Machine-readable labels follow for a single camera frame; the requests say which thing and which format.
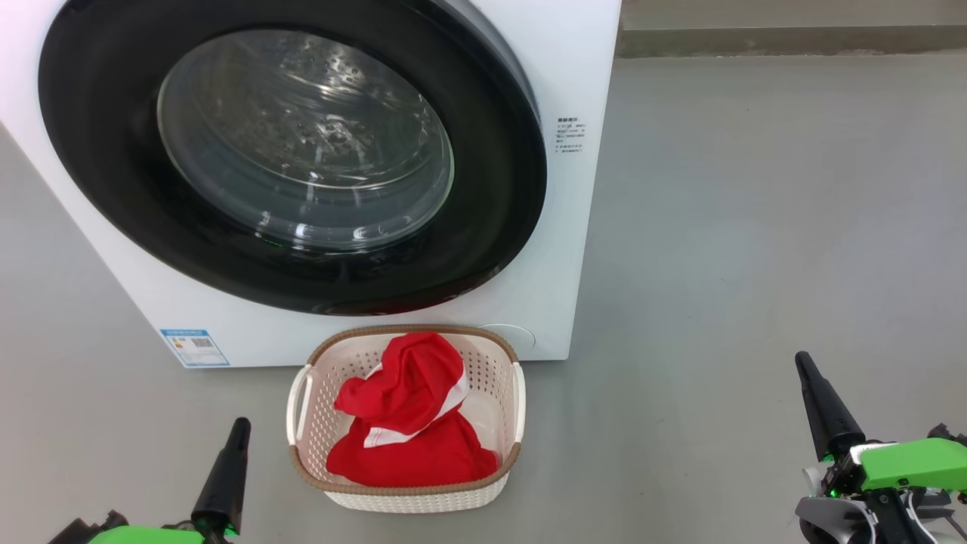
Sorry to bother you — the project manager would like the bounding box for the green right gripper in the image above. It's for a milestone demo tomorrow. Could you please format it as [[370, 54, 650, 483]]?
[[794, 351, 967, 501]]

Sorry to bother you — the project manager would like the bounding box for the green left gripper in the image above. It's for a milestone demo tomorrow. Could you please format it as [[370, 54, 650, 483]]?
[[85, 417, 252, 544]]

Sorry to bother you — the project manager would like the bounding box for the red garment with white trim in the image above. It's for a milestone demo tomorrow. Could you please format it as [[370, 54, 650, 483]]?
[[326, 332, 500, 489]]

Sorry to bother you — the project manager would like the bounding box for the black round glass washer door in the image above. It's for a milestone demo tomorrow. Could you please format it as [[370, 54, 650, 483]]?
[[38, 0, 548, 317]]

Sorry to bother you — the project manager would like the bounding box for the cream perforated basket brown rim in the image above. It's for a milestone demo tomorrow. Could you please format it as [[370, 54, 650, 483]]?
[[285, 324, 527, 515]]

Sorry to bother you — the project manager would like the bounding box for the white front-load washing machine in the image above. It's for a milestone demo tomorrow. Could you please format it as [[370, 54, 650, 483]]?
[[0, 0, 623, 369]]

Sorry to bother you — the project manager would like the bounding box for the blue energy label sticker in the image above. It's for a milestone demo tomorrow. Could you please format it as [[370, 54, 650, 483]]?
[[159, 327, 231, 369]]

